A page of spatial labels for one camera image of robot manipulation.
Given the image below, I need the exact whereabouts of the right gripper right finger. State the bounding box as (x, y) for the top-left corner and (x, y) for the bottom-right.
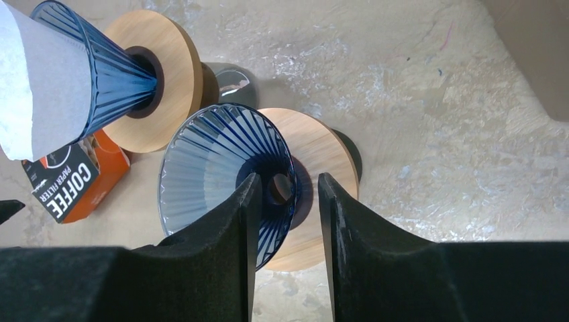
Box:
(318, 173), (568, 321)

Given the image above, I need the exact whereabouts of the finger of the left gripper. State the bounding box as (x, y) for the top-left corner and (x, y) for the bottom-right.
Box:
(0, 200), (25, 224)

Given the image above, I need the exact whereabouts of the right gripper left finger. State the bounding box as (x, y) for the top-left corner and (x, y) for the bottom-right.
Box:
(1, 174), (262, 321)

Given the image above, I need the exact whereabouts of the orange coffee filter box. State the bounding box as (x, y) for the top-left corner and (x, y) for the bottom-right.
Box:
(21, 129), (130, 224)

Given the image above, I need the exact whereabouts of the blue glass dripper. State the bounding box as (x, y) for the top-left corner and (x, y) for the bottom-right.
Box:
(158, 103), (301, 269)
(30, 1), (158, 144)

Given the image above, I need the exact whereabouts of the red black coffee carafe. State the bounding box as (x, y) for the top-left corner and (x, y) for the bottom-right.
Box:
(333, 129), (363, 182)

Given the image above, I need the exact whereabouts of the white paper coffee filter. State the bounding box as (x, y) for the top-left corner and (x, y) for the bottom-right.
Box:
(1, 2), (91, 161)

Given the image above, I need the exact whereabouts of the wooden dripper ring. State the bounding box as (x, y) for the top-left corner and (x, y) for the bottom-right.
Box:
(101, 9), (205, 154)
(258, 107), (360, 273)

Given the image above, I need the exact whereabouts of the grey glass carafe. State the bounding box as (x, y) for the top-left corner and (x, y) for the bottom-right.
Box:
(201, 62), (259, 109)

